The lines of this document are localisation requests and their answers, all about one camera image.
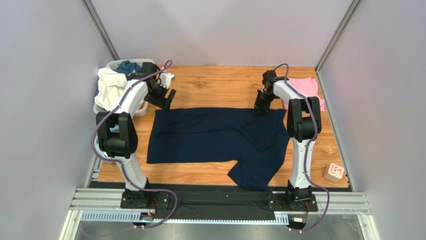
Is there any aluminium front rail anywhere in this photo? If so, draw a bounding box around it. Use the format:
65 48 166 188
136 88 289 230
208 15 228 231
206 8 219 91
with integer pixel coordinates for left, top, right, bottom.
59 187 379 240

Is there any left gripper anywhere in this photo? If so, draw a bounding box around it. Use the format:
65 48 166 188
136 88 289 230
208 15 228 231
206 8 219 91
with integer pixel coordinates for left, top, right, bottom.
144 81 177 112

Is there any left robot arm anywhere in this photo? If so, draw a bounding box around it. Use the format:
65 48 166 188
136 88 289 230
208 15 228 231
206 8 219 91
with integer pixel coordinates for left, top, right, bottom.
92 60 176 209

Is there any white laundry basket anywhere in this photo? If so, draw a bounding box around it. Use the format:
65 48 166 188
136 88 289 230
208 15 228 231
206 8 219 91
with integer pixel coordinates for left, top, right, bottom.
92 58 154 117

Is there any pink cube power socket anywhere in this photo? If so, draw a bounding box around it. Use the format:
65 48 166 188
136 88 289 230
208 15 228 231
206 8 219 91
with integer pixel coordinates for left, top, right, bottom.
323 163 345 183

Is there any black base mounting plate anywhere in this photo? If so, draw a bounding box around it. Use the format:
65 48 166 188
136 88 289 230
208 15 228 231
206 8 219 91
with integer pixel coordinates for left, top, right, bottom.
120 184 318 221

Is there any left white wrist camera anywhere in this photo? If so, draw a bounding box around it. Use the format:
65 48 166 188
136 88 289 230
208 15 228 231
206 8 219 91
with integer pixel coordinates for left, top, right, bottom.
159 72 176 89

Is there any navy blue t shirt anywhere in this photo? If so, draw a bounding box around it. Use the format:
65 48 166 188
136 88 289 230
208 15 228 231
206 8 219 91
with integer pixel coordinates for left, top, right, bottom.
146 107 290 191

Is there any white t shirt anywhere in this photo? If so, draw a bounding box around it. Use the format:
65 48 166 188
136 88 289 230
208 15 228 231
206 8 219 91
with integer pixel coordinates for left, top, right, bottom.
94 66 127 110

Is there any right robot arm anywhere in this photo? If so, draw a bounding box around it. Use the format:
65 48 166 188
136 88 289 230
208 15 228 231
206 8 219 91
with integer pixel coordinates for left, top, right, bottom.
253 70 322 210

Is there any folded pink t shirt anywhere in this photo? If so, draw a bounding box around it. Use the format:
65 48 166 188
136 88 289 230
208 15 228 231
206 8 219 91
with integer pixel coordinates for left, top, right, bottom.
289 77 326 112

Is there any blue t shirt in basket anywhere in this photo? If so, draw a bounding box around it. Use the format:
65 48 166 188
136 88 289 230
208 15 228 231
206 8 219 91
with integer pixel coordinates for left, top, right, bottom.
114 60 142 76

